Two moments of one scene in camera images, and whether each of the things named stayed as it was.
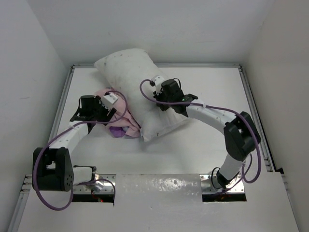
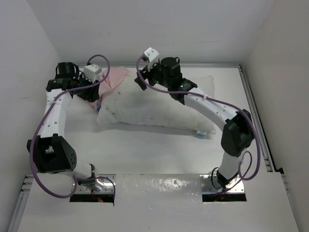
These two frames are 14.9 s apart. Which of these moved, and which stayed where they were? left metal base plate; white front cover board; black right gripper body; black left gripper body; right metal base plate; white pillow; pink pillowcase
Moved: white pillow; black left gripper body; black right gripper body; pink pillowcase
Stayed: left metal base plate; right metal base plate; white front cover board
